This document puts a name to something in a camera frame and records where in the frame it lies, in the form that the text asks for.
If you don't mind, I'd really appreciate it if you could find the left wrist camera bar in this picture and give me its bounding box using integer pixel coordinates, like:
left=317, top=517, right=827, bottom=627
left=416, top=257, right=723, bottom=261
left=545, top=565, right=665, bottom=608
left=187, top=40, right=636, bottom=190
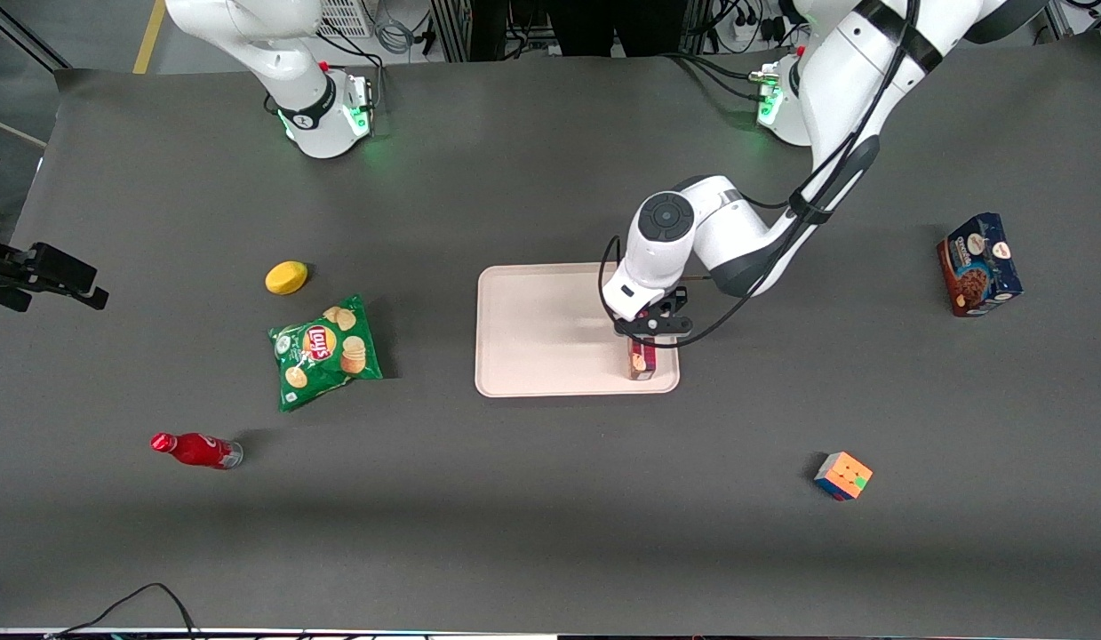
left=614, top=317, right=696, bottom=345

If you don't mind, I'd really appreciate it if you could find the beige plastic tray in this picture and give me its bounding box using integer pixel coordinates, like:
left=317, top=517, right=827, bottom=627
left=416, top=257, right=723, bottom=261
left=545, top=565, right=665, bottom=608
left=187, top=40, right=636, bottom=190
left=475, top=260, right=682, bottom=398

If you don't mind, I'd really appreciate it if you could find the green chips bag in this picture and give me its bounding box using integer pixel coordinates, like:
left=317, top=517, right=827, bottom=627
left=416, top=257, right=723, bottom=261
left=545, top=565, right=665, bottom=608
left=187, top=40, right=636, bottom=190
left=267, top=294, right=385, bottom=413

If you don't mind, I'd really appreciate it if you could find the yellow lemon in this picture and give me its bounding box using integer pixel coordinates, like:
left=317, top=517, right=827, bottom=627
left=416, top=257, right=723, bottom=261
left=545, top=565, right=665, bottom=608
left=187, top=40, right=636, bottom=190
left=265, top=260, right=310, bottom=296

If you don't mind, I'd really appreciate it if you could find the red cola bottle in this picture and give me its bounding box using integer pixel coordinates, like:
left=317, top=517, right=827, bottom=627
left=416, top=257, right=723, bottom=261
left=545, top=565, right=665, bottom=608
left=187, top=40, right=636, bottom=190
left=150, top=432, right=245, bottom=471

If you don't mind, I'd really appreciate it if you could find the colourful puzzle cube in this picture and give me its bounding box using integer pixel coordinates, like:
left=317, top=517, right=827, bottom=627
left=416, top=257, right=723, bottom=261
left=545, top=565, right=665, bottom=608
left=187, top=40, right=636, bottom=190
left=813, top=451, right=874, bottom=502

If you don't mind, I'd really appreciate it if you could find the white power strip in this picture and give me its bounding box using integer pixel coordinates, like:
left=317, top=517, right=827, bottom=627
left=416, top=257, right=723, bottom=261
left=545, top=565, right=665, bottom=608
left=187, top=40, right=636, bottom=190
left=730, top=11, right=789, bottom=52

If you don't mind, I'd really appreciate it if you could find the person in dark clothes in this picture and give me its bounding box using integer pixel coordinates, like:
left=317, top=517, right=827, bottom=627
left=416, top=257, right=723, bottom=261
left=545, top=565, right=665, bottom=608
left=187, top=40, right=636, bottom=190
left=548, top=0, right=690, bottom=58

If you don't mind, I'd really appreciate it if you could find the aluminium frame post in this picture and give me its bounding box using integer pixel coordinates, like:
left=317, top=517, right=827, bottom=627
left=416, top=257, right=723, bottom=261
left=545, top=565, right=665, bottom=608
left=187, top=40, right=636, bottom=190
left=429, top=0, right=473, bottom=63

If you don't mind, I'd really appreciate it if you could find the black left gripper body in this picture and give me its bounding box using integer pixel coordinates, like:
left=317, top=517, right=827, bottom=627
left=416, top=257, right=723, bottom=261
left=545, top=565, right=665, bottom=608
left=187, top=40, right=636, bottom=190
left=639, top=287, right=695, bottom=326

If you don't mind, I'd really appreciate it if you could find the blue chocolate cookie box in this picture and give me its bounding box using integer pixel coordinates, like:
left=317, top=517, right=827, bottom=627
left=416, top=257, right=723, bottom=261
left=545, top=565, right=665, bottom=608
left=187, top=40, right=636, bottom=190
left=936, top=212, right=1025, bottom=319

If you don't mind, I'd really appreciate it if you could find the dark gray table mat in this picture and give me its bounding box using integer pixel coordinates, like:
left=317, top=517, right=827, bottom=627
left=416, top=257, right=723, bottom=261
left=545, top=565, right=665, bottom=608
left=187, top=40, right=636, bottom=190
left=0, top=36, right=1101, bottom=637

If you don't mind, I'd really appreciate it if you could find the gray coiled cable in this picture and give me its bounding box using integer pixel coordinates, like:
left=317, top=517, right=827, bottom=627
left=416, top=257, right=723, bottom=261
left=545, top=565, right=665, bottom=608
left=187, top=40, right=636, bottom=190
left=372, top=0, right=419, bottom=56

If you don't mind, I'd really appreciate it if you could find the thin black table cable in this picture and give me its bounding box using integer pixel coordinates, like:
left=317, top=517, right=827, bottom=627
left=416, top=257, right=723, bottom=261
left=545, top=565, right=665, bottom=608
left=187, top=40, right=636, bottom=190
left=44, top=582, right=201, bottom=640

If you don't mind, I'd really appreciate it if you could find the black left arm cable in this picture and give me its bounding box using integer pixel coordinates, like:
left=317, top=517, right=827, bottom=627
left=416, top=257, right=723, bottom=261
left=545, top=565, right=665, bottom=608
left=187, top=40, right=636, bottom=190
left=597, top=0, right=922, bottom=350

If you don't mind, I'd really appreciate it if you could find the white perforated box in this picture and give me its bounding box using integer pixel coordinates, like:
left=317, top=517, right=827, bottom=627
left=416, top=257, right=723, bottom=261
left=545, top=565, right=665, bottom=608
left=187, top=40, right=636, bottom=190
left=317, top=0, right=374, bottom=39

